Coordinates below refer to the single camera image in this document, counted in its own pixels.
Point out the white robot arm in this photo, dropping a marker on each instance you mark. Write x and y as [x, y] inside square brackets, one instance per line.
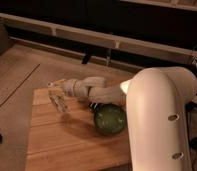
[155, 100]

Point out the small clear plastic bottle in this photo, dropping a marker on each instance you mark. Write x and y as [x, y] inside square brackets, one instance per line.
[57, 99]

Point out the black striped box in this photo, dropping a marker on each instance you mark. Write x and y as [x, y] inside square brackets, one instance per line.
[93, 105]

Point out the wooden board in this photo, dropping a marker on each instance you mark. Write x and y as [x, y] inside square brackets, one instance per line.
[69, 141]

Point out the long white wall rail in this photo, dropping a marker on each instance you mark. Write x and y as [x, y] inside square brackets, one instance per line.
[115, 42]

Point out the dark green bowl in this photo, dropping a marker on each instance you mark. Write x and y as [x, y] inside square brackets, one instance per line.
[109, 119]

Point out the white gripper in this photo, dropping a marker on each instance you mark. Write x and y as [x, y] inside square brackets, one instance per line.
[70, 87]

